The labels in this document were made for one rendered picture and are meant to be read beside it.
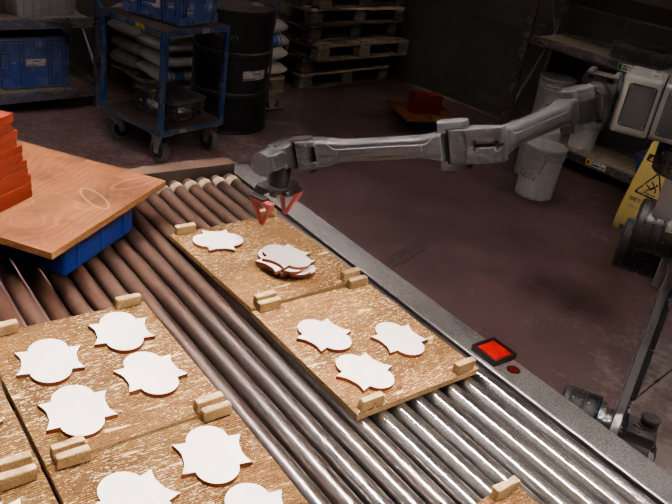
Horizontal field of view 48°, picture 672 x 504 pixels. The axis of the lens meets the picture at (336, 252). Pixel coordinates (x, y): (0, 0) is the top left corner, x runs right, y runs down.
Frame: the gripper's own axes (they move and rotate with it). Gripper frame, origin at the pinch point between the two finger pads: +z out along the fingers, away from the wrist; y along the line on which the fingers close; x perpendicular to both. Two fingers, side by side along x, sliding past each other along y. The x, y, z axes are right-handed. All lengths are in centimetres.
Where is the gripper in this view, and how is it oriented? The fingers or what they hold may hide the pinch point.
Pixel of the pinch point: (273, 216)
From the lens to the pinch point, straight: 193.5
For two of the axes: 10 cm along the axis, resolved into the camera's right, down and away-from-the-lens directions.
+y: 5.5, -3.2, 7.7
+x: -8.2, -3.8, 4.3
